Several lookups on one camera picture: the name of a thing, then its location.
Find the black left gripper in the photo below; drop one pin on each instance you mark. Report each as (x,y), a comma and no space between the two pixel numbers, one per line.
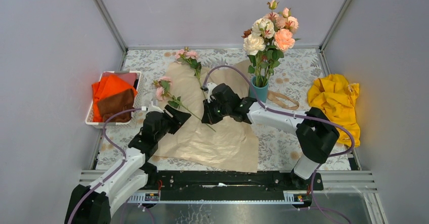
(179,118)

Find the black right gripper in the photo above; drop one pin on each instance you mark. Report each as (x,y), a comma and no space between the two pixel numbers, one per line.
(208,117)

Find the large pink rose stem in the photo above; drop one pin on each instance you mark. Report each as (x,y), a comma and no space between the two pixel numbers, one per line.
(178,96)

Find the peach kraft wrapping paper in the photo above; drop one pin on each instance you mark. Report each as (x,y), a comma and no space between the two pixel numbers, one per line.
(227,145)

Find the brown paper ribbon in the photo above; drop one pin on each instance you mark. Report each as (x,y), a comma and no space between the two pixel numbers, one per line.
(277,98)

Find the cream rose stem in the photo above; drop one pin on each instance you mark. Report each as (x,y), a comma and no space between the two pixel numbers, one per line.
(257,48)

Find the pink bud rose stem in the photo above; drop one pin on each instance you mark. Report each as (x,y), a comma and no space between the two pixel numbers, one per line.
(285,27)

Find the peach rose stem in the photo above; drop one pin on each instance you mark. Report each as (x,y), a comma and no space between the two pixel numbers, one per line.
(272,8)

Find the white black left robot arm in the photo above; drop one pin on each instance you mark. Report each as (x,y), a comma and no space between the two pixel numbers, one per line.
(98,201)

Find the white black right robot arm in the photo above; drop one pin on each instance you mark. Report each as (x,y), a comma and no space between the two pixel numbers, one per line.
(315,133)

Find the teal cylindrical vase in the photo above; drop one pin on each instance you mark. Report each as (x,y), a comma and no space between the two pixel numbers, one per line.
(258,92)

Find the pink cloth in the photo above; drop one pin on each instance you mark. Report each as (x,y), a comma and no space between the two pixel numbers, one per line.
(129,77)

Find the floral patterned table mat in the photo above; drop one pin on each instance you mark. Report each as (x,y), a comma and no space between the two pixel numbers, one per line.
(278,150)

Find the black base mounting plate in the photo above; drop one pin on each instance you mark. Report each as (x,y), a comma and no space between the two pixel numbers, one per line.
(226,186)

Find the brown cloth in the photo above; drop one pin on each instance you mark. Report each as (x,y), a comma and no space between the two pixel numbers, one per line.
(116,103)

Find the orange cloth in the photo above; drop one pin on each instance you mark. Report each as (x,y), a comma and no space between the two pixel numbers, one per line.
(106,87)

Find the yellow crumpled cloth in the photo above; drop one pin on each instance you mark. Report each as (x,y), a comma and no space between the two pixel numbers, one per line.
(337,98)

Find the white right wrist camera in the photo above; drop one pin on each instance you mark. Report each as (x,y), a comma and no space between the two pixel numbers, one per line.
(208,88)

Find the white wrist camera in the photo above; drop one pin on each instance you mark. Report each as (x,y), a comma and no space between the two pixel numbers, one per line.
(152,107)
(208,88)

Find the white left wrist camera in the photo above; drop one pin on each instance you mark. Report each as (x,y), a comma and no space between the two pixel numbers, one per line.
(152,107)

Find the aluminium frame rail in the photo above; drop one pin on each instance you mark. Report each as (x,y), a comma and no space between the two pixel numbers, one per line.
(111,25)

